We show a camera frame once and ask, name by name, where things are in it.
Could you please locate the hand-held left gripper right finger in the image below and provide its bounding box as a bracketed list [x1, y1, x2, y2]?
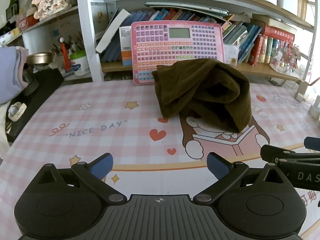
[192, 152, 288, 204]

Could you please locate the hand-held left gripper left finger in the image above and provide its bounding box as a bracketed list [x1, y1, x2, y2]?
[32, 152, 128, 204]

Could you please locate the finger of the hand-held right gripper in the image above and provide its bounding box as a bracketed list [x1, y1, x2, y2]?
[304, 137, 320, 152]
[260, 144, 320, 164]

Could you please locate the brown cloth garment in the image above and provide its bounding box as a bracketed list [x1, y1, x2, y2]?
[152, 58, 252, 133]

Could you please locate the pink checked cartoon desk mat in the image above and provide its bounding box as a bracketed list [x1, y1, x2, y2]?
[0, 80, 320, 240]

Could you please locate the anime figurine display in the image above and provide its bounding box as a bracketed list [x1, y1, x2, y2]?
[270, 41, 302, 77]

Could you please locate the black case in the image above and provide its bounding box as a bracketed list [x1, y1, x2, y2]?
[5, 68, 65, 143]

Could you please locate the white wristwatch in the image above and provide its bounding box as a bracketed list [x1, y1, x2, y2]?
[8, 102, 27, 122]

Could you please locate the small white box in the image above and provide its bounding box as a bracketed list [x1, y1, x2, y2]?
[223, 44, 240, 65]

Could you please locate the red boxed book set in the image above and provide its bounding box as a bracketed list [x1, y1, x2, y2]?
[249, 25, 295, 67]

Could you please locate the dark glass jar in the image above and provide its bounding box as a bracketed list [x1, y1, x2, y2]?
[22, 65, 39, 97]

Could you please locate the orange and white box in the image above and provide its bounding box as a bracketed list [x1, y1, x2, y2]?
[119, 26, 132, 67]

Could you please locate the stack of teal thin books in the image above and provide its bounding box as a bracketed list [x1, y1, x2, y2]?
[222, 21, 262, 64]

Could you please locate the red tassel ornament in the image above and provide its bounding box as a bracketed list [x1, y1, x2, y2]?
[59, 37, 70, 72]

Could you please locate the holder with pens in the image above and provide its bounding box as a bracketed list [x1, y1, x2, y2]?
[51, 31, 85, 55]

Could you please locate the brass bowl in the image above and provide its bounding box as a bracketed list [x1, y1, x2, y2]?
[26, 52, 53, 67]

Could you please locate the pink toy keyboard tablet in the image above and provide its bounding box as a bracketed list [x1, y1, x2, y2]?
[131, 21, 225, 85]

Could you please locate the lavender garment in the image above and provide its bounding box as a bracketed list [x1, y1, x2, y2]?
[0, 46, 29, 105]

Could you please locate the thick white-paged book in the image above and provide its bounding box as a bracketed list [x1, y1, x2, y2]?
[96, 8, 132, 53]

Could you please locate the white metal bookshelf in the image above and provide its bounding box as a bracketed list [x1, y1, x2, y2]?
[75, 0, 315, 83]

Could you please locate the row of colourful books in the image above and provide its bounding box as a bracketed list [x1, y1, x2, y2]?
[132, 9, 250, 30]

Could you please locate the grey laptop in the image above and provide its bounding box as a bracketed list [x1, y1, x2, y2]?
[144, 1, 229, 16]

